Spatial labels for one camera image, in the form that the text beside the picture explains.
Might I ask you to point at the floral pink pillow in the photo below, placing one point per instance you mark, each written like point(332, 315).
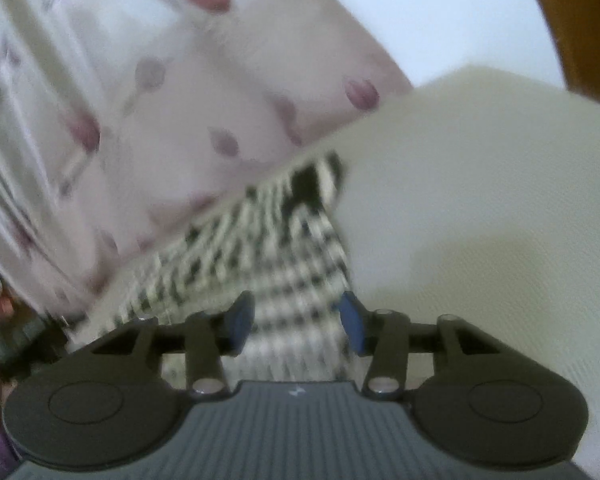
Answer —
point(170, 110)

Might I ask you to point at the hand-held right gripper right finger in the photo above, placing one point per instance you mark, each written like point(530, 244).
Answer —
point(352, 324)

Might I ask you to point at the wooden headboard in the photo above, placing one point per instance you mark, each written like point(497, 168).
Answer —
point(587, 25)

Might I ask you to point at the black and cream striped knit sweater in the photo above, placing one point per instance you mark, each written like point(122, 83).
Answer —
point(260, 240)

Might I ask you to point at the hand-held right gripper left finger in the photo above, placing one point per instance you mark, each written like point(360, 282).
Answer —
point(240, 321)

